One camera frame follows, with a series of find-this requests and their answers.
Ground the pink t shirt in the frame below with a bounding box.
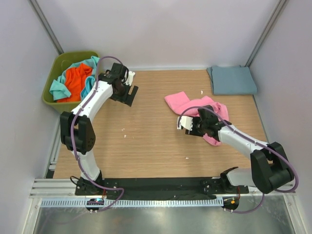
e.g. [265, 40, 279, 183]
[164, 91, 230, 147]

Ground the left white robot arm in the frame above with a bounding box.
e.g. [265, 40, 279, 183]
[60, 63, 138, 195]

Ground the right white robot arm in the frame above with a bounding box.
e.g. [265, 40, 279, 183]
[177, 106, 299, 194]

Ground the folded grey-blue t shirt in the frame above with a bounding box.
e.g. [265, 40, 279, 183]
[207, 66, 257, 96]

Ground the orange t shirt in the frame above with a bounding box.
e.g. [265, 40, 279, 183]
[56, 63, 93, 102]

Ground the teal t shirt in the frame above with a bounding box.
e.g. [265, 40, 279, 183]
[49, 56, 99, 102]

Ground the green plastic bin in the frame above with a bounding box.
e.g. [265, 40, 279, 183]
[41, 51, 99, 114]

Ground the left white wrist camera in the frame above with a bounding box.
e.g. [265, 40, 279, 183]
[123, 71, 136, 86]

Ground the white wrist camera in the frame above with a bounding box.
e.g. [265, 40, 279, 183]
[123, 71, 136, 86]
[177, 116, 194, 131]

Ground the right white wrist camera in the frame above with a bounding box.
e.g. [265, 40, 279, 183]
[177, 116, 194, 131]

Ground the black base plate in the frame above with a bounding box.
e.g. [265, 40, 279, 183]
[74, 176, 250, 202]

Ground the aluminium frame rail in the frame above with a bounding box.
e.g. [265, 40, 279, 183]
[29, 177, 297, 198]

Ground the white slotted cable duct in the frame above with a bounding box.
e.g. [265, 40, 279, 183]
[40, 197, 223, 208]

